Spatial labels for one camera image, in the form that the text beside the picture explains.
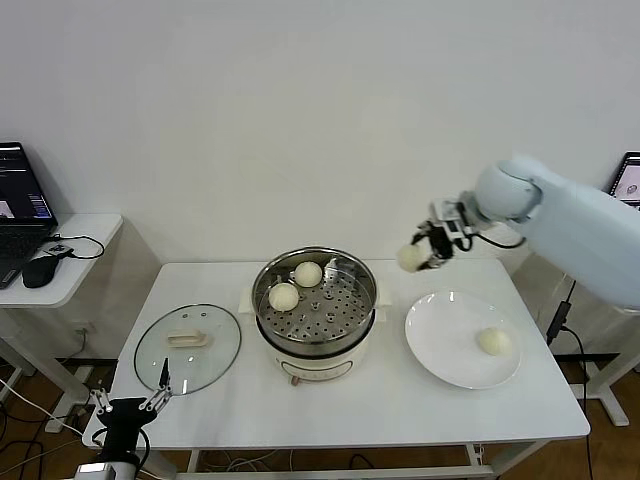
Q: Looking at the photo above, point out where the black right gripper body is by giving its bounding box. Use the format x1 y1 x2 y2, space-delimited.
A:
429 219 479 257

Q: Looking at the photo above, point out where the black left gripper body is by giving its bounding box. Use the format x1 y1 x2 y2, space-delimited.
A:
98 397 154 465

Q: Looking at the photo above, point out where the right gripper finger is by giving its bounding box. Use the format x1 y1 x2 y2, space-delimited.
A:
410 223 437 247
421 249 454 272

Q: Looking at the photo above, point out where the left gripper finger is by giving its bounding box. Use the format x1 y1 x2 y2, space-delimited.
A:
140 356 174 413
89 389 113 416

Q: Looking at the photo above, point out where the white steamed baozi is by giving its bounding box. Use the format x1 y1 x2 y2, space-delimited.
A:
268 282 301 313
397 243 432 274
293 261 323 289
475 327 513 357

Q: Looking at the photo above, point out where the round glass pot lid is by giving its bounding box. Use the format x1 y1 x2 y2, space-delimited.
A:
133 303 243 398

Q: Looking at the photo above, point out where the perforated steel steamer basket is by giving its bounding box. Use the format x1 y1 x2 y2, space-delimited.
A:
251 246 378 352

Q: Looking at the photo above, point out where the white floor power strip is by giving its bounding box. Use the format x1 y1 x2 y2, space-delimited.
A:
43 407 97 434

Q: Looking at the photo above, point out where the round white plate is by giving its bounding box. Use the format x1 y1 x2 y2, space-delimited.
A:
404 291 522 391

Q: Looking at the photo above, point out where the white side desk with mouse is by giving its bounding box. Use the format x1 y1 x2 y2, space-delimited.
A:
0 213 124 417

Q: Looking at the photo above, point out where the black computer mouse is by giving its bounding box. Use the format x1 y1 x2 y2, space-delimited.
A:
21 254 62 290

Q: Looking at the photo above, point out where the cream electric cooking pot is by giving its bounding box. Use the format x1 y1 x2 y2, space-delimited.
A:
238 277 394 389

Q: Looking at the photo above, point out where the dark laptop with pink screen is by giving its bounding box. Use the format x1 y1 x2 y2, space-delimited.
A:
607 152 640 211

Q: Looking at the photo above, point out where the white side desk with label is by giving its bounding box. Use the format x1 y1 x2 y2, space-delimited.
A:
549 299 640 427

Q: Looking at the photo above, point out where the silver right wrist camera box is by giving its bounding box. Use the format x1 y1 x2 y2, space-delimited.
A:
430 198 472 227

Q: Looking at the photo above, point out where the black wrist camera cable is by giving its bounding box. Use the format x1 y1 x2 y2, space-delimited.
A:
457 232 528 250

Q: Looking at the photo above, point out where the thin black hub cable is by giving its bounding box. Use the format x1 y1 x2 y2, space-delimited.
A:
49 233 107 262

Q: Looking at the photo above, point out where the white table frame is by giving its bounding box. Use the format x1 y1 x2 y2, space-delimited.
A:
184 439 497 480

